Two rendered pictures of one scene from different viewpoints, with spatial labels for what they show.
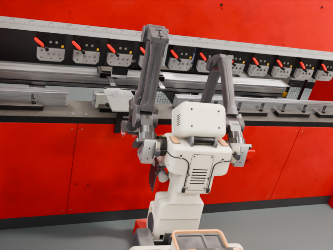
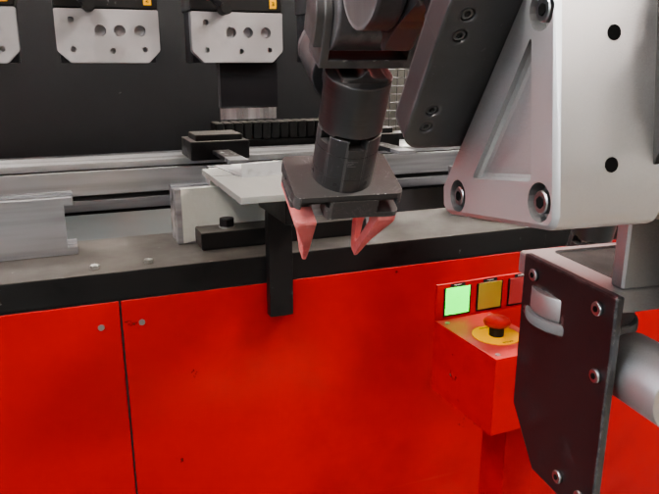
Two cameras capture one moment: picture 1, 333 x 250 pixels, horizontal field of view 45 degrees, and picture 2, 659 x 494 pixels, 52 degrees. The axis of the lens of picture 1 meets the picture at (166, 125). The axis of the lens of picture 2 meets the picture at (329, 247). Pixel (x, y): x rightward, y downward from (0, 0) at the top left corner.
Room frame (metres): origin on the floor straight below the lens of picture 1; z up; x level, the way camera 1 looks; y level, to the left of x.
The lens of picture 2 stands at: (1.16, 0.13, 1.18)
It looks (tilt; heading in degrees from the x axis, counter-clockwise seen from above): 16 degrees down; 4
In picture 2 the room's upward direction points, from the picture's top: straight up
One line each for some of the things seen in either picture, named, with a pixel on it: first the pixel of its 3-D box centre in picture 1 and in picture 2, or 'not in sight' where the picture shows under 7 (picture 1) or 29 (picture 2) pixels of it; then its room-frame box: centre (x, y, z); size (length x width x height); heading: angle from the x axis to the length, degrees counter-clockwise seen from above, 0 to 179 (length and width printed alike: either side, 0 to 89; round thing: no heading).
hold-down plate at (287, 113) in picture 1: (292, 113); not in sight; (2.90, -0.92, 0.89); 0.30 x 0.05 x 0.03; 116
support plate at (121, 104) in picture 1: (122, 100); (275, 180); (2.20, 0.30, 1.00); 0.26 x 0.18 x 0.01; 26
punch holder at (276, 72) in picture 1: (280, 64); not in sight; (2.85, -0.69, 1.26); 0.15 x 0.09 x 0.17; 116
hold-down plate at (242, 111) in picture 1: (249, 112); not in sight; (2.73, -0.56, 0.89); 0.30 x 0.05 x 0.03; 116
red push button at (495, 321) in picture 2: not in sight; (496, 327); (2.12, -0.05, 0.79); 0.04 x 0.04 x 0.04
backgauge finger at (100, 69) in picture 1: (109, 76); (223, 148); (2.48, 0.45, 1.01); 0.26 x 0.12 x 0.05; 26
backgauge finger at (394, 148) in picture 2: (157, 79); (380, 140); (2.63, 0.14, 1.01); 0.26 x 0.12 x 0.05; 26
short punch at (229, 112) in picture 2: (119, 70); (247, 91); (2.34, 0.36, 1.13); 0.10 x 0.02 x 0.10; 116
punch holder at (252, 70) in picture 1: (257, 62); not in sight; (2.76, -0.51, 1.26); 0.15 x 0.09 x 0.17; 116
